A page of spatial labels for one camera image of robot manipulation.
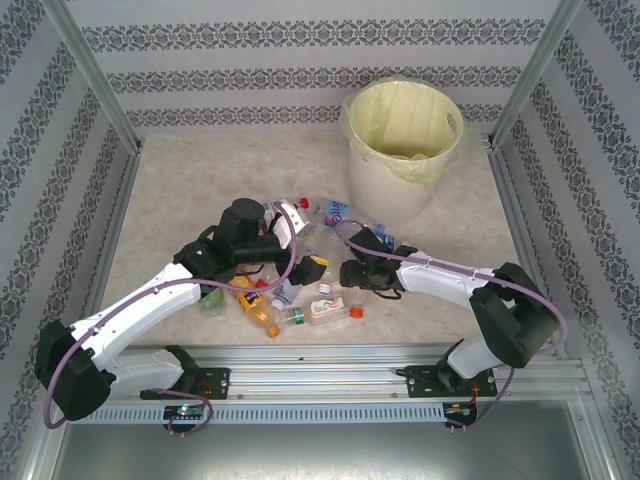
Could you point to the orange juice bottle black label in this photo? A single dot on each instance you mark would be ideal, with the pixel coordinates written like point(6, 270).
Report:
point(255, 310)

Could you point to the aluminium side rail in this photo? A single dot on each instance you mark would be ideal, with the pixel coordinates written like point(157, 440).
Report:
point(512, 210)
point(119, 215)

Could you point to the green label plastic bottle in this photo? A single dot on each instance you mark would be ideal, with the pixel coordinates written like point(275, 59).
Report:
point(212, 302)

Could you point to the grey metal sheet tray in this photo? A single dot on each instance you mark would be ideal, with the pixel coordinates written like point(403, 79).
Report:
point(320, 450)

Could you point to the cream plastic bin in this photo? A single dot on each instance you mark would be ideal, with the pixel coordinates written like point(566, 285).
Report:
point(385, 195)

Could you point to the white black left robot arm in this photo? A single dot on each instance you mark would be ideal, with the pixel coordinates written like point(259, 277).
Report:
point(140, 305)

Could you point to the aluminium frame post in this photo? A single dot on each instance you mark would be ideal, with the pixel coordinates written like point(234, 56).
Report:
point(90, 70)
point(535, 70)

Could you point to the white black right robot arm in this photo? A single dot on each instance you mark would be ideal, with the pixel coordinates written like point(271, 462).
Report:
point(440, 280)

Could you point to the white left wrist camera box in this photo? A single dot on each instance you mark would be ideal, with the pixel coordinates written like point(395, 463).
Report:
point(285, 225)

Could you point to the orange label bottle orange cap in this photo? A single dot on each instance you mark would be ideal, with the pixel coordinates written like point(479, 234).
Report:
point(356, 313)

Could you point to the beige label bottle green cap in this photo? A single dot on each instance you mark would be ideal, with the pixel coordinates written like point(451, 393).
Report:
point(327, 306)

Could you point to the small blue label bottle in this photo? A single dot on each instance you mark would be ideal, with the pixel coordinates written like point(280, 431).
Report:
point(387, 243)

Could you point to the clear bottle white cap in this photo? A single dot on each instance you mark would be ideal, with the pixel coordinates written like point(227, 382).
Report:
point(325, 288)

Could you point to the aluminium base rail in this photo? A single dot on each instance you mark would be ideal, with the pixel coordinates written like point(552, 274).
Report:
point(320, 375)

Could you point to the clear bottle blue label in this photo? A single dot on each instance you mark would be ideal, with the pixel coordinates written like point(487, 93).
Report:
point(332, 212)

